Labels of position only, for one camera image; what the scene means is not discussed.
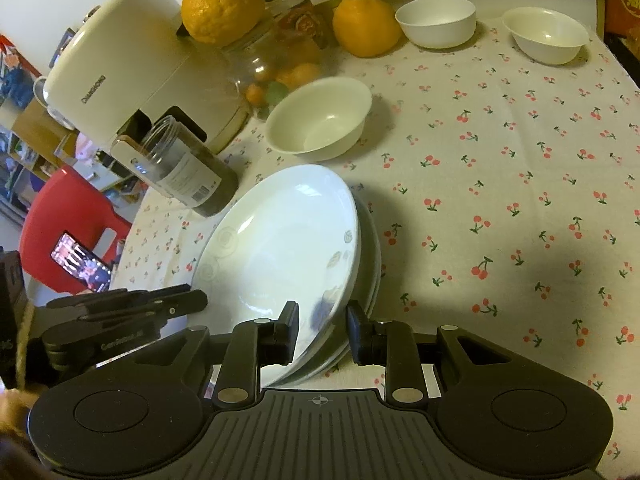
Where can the white plate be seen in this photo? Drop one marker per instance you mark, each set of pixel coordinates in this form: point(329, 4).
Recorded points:
point(275, 240)

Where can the deep white bowl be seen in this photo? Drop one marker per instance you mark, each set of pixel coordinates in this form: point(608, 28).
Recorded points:
point(435, 25)

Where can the cherry print tablecloth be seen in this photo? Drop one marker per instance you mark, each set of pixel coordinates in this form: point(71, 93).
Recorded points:
point(500, 185)

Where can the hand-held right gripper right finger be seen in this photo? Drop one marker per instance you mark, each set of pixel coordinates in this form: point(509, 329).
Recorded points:
point(356, 332)

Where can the flared white bowl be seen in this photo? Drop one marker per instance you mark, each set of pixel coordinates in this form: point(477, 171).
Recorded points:
point(545, 40)

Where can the red cardboard box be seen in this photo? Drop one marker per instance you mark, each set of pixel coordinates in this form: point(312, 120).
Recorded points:
point(625, 5)

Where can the mandarin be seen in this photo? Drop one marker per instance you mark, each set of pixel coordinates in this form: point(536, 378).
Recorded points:
point(255, 94)
point(300, 73)

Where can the smartphone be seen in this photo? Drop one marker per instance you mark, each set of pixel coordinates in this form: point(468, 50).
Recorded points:
point(80, 262)

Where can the cream air fryer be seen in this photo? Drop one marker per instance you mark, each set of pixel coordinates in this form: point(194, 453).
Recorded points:
point(125, 50)

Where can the glass jar with label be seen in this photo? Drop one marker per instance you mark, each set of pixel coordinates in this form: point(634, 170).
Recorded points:
point(190, 175)

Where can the red plastic chair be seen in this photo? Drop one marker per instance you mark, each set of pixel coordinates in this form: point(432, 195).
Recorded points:
point(55, 210)

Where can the cluttered shelf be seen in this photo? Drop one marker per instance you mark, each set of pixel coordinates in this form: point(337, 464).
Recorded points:
point(25, 160)

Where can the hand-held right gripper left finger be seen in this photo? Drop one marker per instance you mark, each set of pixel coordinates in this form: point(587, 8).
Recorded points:
point(292, 332)

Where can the large white bowl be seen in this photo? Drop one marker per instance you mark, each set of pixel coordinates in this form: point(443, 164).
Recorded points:
point(320, 125)

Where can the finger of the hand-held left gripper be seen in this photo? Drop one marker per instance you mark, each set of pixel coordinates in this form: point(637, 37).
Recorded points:
point(120, 296)
point(150, 307)

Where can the large orange with leaves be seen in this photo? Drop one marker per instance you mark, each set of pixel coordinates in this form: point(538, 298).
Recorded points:
point(222, 5)

